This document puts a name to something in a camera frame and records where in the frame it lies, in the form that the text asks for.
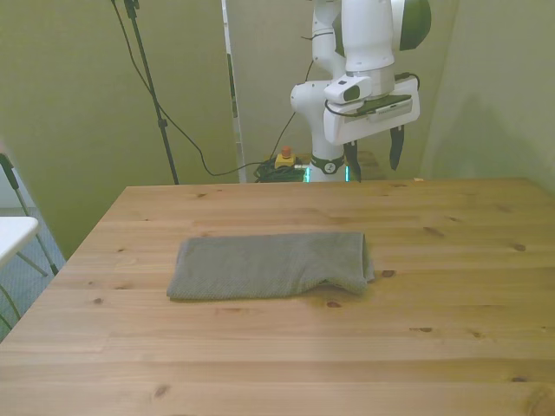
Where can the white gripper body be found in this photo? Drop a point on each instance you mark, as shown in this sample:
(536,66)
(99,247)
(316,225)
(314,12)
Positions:
(336,128)

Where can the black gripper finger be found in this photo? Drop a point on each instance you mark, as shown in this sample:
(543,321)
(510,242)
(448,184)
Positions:
(352,156)
(396,147)

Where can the grey towel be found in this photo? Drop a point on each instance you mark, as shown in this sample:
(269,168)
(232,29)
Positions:
(269,264)

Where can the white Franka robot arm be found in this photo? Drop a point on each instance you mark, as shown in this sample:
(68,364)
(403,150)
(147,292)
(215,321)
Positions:
(368,34)

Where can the yellow emergency stop box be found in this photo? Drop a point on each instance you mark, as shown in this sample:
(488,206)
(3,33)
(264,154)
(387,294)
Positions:
(284,161)

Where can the black tripod pole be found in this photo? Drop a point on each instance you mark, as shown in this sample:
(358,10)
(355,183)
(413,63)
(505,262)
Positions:
(162,123)

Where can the white folding chair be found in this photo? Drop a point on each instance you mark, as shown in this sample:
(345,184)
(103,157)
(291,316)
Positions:
(15,234)

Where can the dark wrist camera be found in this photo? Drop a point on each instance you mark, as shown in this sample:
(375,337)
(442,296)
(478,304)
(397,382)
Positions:
(386,102)

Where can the white vertical wall trim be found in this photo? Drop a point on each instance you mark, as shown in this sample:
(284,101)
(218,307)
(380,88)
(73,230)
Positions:
(238,143)

